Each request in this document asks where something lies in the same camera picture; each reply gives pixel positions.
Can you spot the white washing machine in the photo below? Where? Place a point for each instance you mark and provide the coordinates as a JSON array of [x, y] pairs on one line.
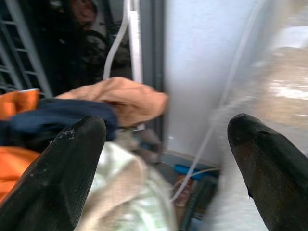
[[207, 79]]

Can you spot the tan brown garment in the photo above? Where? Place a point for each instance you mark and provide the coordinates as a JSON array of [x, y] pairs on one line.
[[125, 98]]

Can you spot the orange garment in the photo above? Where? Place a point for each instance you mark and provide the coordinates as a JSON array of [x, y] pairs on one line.
[[14, 134]]

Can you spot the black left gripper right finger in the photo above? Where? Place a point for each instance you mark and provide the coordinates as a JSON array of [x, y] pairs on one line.
[[272, 168]]

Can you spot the navy blue garment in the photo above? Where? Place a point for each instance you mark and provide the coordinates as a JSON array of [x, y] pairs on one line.
[[65, 122]]

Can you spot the grey metal window grille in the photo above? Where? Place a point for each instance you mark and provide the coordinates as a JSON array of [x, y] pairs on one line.
[[16, 48]]

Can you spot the blue plastic object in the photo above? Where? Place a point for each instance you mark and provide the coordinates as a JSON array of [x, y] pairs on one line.
[[195, 172]]

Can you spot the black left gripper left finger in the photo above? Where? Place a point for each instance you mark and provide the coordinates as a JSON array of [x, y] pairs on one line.
[[57, 173]]

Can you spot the cream white garment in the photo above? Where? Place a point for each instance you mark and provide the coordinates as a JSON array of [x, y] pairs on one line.
[[127, 190]]

